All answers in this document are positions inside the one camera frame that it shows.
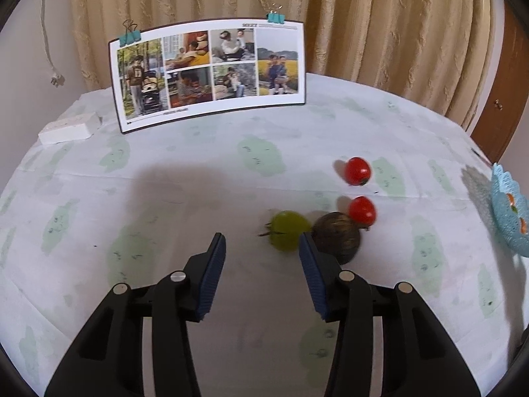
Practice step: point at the red cherry tomato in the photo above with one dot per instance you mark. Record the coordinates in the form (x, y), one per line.
(363, 211)
(358, 171)

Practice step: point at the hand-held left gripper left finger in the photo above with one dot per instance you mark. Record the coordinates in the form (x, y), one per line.
(213, 273)

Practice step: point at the dark purple wrinkled fruit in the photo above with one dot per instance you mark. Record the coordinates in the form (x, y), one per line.
(337, 238)

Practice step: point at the photo collage board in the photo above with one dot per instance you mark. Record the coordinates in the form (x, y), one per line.
(206, 74)

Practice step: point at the light blue lattice basket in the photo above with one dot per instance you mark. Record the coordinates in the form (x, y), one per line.
(506, 219)

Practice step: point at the small orange fruit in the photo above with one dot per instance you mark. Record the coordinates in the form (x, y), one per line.
(524, 226)

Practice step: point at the small green tomato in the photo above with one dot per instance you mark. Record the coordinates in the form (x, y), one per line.
(285, 228)

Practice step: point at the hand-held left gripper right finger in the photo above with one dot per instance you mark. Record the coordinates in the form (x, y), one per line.
(312, 275)

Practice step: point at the brown wooden cabinet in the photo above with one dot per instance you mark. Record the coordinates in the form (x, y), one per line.
(506, 70)

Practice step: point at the white green printed tablecloth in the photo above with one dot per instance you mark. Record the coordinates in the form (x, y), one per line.
(165, 198)

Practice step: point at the white rectangular box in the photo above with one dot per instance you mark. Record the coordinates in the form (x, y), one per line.
(70, 128)

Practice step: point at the round orange tomato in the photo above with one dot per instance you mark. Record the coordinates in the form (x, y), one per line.
(512, 201)

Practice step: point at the beige patterned curtain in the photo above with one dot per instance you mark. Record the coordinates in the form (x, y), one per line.
(372, 29)

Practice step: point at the teal binder clip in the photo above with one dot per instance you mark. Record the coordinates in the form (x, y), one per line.
(276, 17)
(130, 37)

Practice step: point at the brass cabinet knob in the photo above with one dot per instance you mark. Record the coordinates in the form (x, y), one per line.
(498, 104)

